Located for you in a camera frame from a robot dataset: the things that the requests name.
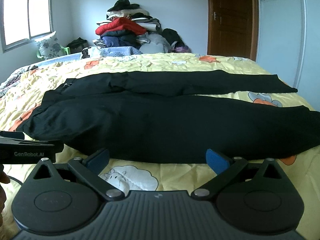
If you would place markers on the black bag on floor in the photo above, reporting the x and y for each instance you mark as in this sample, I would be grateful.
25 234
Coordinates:
76 46

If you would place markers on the grey bundled garment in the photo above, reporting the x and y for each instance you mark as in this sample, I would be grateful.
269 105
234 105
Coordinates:
153 43

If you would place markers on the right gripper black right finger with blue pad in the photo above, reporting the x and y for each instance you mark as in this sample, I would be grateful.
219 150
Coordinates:
226 170

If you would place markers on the window with grey frame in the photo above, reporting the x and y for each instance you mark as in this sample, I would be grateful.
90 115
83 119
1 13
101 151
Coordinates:
23 21

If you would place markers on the green plastic chair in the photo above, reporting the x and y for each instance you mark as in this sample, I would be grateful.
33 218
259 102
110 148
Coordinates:
66 50

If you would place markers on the white folded garments stack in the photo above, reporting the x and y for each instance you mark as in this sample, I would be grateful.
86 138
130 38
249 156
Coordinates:
140 16

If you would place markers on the light blue striped blanket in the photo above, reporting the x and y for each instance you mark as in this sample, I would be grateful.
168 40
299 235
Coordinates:
93 53

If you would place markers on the person's left hand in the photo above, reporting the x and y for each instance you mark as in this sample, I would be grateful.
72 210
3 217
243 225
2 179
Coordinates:
4 179

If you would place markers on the floral white pillow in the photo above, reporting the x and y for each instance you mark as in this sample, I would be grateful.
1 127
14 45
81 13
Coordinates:
49 46

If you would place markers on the red puffer jacket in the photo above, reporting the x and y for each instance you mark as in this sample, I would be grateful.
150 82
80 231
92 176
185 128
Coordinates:
121 23

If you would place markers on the white wardrobe with flower stickers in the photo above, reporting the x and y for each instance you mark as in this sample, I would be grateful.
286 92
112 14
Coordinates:
288 44

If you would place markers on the dark brown wooden door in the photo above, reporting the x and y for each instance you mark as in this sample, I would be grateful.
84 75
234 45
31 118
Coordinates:
233 28

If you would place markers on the black hat on pile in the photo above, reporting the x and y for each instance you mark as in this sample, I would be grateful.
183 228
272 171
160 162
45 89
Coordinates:
123 5

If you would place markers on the purple garment on floor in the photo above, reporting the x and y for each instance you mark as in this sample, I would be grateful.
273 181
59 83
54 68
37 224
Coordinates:
182 49

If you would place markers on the black pants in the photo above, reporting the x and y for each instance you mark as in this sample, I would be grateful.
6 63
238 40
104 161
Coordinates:
172 117

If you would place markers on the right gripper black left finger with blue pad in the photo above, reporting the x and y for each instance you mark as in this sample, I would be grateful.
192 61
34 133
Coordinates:
87 172

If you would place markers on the black garment beside pile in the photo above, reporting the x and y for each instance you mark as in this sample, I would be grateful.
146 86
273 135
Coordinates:
173 38

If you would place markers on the navy blue folded garment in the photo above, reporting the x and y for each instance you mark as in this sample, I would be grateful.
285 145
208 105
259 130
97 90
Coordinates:
120 38

